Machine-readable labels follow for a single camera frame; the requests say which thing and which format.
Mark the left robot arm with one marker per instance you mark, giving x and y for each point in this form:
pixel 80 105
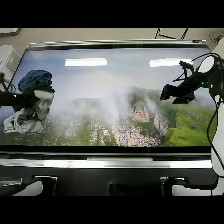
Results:
pixel 13 99

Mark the grey pants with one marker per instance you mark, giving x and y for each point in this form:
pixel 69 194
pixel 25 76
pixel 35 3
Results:
pixel 28 116

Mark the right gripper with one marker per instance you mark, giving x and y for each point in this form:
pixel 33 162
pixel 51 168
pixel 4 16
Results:
pixel 180 91

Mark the blue garment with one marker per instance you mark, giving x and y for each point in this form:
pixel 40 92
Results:
pixel 35 79

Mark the white box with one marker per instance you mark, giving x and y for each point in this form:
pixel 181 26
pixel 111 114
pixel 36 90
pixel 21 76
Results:
pixel 7 60

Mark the silver frame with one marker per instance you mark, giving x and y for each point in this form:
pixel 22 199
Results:
pixel 100 163

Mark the black garment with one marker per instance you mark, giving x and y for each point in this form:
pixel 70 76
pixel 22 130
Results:
pixel 45 88

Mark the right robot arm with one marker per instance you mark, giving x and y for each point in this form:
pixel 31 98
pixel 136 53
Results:
pixel 218 146

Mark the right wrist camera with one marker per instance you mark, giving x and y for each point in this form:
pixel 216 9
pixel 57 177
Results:
pixel 186 66

